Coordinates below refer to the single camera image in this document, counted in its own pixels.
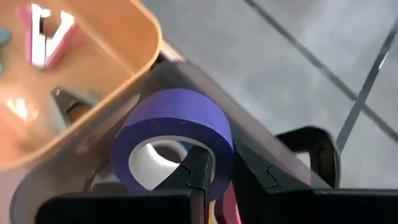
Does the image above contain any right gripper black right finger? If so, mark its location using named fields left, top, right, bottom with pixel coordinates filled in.
left=233, top=141, right=313, bottom=224

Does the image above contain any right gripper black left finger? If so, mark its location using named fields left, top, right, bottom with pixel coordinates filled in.
left=154, top=145, right=212, bottom=224

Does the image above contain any yellow tape roll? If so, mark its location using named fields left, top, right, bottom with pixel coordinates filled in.
left=207, top=200, right=218, bottom=224

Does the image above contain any purple tape roll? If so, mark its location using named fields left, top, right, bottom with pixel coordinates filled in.
left=110, top=88, right=234, bottom=201

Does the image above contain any beige staple remover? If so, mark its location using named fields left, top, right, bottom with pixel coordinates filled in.
left=51, top=86, right=103, bottom=125

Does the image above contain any pink tape roll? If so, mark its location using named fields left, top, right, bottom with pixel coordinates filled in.
left=214, top=183, right=243, bottom=224

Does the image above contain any pink staple remover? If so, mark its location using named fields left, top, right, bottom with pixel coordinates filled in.
left=17, top=2, right=83, bottom=70

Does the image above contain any grey translucent plastic bin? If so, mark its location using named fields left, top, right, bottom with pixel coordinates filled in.
left=9, top=60, right=332, bottom=224

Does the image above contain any orange plastic bin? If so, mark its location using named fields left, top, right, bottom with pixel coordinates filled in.
left=0, top=0, right=163, bottom=172

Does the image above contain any black table bracket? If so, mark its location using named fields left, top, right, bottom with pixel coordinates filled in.
left=275, top=126, right=341, bottom=189

